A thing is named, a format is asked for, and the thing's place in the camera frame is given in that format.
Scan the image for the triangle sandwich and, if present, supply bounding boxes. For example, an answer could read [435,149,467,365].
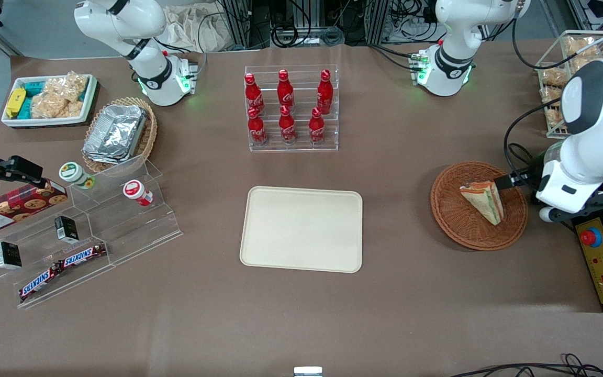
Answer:
[460,180,505,226]

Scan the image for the white rectangular snack tray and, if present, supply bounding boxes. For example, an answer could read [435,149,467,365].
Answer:
[1,74,99,129]

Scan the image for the round brown wicker basket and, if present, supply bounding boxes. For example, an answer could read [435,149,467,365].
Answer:
[430,161,529,251]

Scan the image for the oval wicker basket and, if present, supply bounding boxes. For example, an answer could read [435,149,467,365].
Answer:
[81,96,159,174]

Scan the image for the beige plastic tray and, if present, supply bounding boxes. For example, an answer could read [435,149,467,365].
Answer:
[239,186,363,274]

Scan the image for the red tartan cookie box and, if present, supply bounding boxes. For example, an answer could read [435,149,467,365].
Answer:
[0,179,69,237]

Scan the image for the green lid cup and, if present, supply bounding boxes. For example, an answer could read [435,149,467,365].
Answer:
[59,162,96,190]

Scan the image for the yellow snack packet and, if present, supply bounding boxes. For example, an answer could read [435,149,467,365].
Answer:
[5,87,26,119]

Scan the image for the clear rice cracker bag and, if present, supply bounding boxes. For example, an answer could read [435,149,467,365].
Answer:
[30,92,85,119]
[44,72,89,104]

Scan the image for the small black box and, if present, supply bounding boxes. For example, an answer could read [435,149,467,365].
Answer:
[0,240,23,271]
[54,215,80,245]

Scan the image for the teal snack packet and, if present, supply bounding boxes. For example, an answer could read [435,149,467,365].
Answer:
[20,81,47,119]

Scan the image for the stacked foil containers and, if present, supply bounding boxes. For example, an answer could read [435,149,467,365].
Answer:
[82,104,148,164]

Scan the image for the snickers chocolate bar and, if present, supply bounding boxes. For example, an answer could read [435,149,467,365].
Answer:
[18,263,63,302]
[58,242,108,269]

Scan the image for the red lid cup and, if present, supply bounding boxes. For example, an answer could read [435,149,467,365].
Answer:
[122,179,154,207]

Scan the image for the clear acrylic stepped shelf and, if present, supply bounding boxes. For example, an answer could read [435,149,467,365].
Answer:
[0,154,183,310]

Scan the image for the beige cloth bag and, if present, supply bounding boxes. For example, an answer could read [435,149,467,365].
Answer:
[161,4,235,53]

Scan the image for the red cola bottle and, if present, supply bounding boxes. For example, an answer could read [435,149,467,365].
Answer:
[277,69,295,112]
[247,107,269,147]
[308,107,326,145]
[278,105,297,145]
[316,69,334,115]
[244,73,265,116]

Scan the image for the clear acrylic bottle rack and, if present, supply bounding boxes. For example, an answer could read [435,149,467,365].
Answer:
[244,65,340,153]

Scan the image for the black camera cable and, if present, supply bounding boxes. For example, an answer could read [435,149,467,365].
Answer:
[504,97,565,182]

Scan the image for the white wire rack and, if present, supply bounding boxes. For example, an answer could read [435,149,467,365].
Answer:
[534,30,603,140]

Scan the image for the black floor cables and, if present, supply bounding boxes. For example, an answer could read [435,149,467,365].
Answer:
[448,353,603,377]

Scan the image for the aluminium frame with cables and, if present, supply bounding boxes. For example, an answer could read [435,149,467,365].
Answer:
[217,0,438,49]

